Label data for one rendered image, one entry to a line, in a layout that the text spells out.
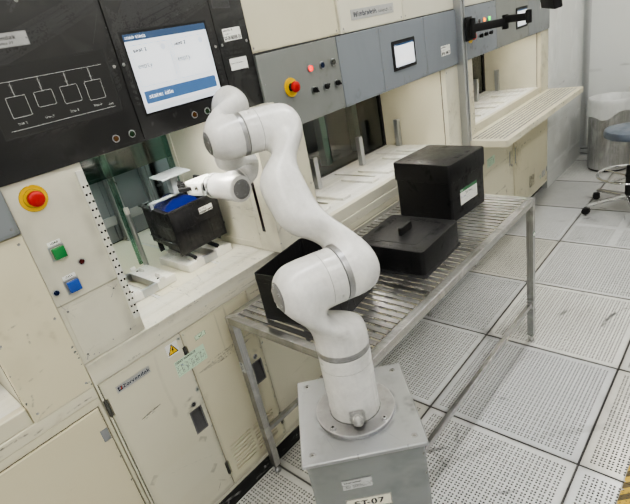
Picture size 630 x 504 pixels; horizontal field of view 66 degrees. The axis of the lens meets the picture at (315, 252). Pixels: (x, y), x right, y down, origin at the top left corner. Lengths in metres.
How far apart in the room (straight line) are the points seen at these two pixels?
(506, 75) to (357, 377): 3.56
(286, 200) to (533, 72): 3.44
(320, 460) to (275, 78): 1.27
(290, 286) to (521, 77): 3.59
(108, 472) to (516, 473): 1.41
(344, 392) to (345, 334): 0.15
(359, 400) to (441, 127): 2.07
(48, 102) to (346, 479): 1.15
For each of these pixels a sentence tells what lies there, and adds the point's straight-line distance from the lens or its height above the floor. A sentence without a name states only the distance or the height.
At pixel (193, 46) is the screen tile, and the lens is 1.63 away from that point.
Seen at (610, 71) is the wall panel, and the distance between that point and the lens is 5.35.
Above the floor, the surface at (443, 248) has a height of 0.81.
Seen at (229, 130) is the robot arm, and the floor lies 1.43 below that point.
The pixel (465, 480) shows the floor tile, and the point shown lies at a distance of 2.05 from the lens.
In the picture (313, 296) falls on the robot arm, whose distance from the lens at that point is 0.94.
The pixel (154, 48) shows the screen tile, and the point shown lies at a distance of 1.56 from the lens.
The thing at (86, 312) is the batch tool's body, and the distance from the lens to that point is 1.50.
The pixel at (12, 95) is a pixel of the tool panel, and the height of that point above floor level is 1.59.
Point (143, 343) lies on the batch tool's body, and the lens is 1.60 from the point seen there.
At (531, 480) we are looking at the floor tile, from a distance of 2.07.
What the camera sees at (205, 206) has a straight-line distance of 1.86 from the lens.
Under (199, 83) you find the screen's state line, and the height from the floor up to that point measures 1.51.
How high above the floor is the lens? 1.59
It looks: 24 degrees down
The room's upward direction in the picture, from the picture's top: 12 degrees counter-clockwise
